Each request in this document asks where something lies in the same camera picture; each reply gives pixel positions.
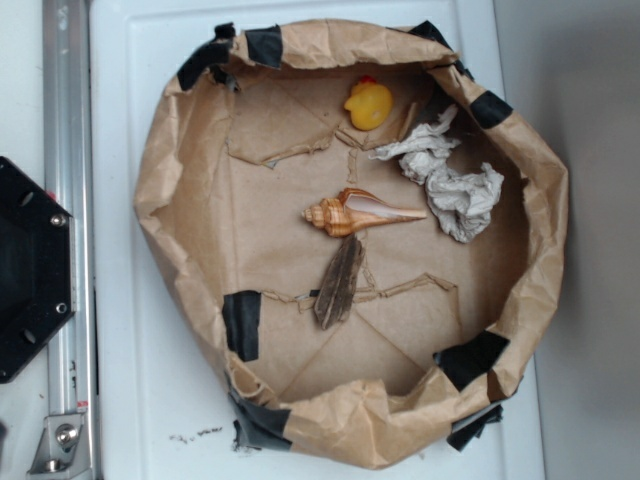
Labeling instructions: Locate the dark wood chip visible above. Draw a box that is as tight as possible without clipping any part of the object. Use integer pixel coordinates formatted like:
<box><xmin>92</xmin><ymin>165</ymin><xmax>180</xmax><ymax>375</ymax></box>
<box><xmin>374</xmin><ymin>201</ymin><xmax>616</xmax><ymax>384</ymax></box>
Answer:
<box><xmin>313</xmin><ymin>234</ymin><xmax>364</xmax><ymax>330</ymax></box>

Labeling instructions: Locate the orange striped conch shell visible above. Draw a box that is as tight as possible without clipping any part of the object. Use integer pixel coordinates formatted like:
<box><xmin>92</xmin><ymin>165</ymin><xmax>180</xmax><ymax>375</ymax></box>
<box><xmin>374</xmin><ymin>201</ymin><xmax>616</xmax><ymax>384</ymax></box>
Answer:
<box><xmin>302</xmin><ymin>188</ymin><xmax>427</xmax><ymax>238</ymax></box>

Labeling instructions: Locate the brown paper bag bin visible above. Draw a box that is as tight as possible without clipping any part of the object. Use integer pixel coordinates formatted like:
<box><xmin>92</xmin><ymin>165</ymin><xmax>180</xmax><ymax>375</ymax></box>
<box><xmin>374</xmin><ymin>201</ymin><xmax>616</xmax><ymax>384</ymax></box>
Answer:
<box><xmin>134</xmin><ymin>19</ymin><xmax>569</xmax><ymax>469</ymax></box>

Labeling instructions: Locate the yellow rubber duck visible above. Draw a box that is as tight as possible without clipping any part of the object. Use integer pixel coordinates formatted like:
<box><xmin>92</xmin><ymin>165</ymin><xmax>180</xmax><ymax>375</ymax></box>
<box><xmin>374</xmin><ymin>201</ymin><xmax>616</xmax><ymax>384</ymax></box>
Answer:
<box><xmin>344</xmin><ymin>76</ymin><xmax>394</xmax><ymax>131</ymax></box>

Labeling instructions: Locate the crumpled white paper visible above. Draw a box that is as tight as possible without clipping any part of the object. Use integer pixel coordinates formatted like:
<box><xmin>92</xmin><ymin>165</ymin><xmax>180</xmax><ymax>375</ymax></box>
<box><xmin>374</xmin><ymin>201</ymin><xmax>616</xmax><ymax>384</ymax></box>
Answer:
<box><xmin>370</xmin><ymin>104</ymin><xmax>504</xmax><ymax>243</ymax></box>

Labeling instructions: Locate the white plastic tray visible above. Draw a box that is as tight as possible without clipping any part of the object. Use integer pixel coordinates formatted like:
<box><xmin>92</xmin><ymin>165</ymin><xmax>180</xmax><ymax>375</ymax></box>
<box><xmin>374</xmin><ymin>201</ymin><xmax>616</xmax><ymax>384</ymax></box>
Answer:
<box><xmin>87</xmin><ymin>0</ymin><xmax>547</xmax><ymax>480</ymax></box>

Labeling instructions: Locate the aluminium extrusion rail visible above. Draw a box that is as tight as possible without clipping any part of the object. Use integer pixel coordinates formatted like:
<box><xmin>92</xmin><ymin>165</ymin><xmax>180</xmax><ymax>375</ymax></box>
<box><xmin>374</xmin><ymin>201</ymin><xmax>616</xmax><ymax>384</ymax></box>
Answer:
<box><xmin>42</xmin><ymin>1</ymin><xmax>101</xmax><ymax>479</ymax></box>

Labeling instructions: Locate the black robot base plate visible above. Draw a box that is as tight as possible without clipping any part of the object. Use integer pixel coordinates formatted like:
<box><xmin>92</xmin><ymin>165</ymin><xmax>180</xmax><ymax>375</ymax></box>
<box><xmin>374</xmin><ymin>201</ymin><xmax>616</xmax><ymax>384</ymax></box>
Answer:
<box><xmin>0</xmin><ymin>157</ymin><xmax>73</xmax><ymax>384</ymax></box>

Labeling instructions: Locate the metal corner bracket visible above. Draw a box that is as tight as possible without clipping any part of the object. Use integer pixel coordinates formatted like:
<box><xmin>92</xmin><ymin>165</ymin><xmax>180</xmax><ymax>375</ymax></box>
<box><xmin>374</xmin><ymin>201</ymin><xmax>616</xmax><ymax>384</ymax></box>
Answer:
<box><xmin>25</xmin><ymin>413</ymin><xmax>92</xmax><ymax>479</ymax></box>

